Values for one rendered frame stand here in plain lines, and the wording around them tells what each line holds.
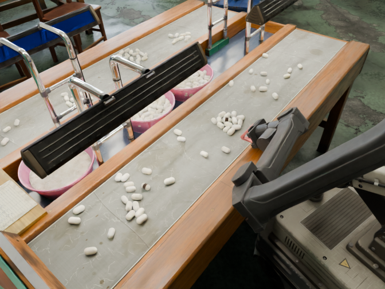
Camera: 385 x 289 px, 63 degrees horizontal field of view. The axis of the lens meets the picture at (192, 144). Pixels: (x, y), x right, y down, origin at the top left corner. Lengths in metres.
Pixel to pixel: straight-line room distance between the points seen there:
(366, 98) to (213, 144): 1.94
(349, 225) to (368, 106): 1.61
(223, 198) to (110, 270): 0.39
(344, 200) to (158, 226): 0.82
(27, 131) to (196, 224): 0.84
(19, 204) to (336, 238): 1.12
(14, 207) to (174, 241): 0.52
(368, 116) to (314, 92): 1.31
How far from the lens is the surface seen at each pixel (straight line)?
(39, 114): 1.54
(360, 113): 2.76
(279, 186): 0.59
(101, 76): 1.68
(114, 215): 1.04
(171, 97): 1.43
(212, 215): 0.97
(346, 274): 1.30
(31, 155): 0.78
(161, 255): 0.92
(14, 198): 1.17
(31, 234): 1.08
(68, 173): 1.22
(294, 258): 1.39
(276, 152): 0.81
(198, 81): 1.57
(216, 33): 1.93
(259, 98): 1.44
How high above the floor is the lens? 1.58
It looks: 45 degrees down
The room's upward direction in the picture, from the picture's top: 3 degrees counter-clockwise
